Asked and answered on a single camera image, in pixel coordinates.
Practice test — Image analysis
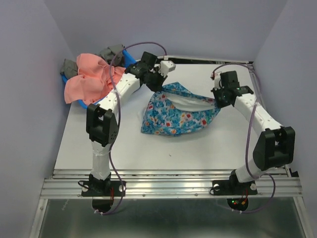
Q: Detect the blue floral skirt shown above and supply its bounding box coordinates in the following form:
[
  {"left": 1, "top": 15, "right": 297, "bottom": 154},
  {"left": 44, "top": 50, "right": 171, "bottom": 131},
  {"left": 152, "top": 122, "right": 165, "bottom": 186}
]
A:
[{"left": 141, "top": 82, "right": 220, "bottom": 136}]

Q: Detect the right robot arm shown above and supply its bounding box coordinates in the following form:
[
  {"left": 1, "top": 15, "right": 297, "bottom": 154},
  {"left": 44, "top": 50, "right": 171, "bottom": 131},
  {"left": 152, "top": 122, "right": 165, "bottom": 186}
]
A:
[{"left": 211, "top": 71, "right": 295, "bottom": 193}]

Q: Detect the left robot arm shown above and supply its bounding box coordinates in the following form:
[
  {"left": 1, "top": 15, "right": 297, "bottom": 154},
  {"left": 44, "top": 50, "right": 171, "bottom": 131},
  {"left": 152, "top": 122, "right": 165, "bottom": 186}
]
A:
[{"left": 80, "top": 52, "right": 175, "bottom": 196}]

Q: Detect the blue plastic bin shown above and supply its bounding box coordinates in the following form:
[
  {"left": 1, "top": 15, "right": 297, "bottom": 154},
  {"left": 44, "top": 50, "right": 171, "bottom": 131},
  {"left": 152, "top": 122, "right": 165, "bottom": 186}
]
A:
[{"left": 61, "top": 50, "right": 136, "bottom": 109}]

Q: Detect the grey skirt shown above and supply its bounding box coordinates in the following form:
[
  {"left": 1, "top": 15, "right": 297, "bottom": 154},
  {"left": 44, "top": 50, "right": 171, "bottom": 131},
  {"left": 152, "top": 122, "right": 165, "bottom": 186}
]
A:
[{"left": 60, "top": 44, "right": 125, "bottom": 80}]

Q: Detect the pink skirt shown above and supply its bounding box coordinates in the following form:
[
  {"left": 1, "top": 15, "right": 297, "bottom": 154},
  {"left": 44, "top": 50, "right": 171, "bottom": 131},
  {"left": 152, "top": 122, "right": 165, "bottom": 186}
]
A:
[{"left": 64, "top": 53, "right": 125, "bottom": 105}]

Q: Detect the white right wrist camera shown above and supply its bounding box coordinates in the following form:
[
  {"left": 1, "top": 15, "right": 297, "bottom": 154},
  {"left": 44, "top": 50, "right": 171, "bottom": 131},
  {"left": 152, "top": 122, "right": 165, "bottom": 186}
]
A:
[{"left": 211, "top": 72, "right": 222, "bottom": 90}]

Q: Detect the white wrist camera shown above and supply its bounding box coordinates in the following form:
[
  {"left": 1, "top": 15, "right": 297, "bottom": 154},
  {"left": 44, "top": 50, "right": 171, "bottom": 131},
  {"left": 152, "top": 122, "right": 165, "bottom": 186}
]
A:
[
  {"left": 158, "top": 60, "right": 176, "bottom": 77},
  {"left": 211, "top": 72, "right": 222, "bottom": 90}
]

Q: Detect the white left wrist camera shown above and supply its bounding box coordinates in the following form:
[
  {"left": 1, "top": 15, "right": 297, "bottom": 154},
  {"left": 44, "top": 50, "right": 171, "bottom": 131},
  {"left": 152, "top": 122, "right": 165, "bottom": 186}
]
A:
[{"left": 158, "top": 60, "right": 176, "bottom": 77}]

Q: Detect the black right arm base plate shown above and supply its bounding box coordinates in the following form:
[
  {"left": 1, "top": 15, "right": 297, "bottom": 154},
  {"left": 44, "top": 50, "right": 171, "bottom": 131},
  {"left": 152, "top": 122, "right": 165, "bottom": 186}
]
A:
[{"left": 209, "top": 179, "right": 258, "bottom": 212}]

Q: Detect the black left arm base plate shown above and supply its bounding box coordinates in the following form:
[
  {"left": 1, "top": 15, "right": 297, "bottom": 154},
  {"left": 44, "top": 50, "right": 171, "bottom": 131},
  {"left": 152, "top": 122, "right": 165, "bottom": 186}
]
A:
[{"left": 78, "top": 179, "right": 127, "bottom": 213}]

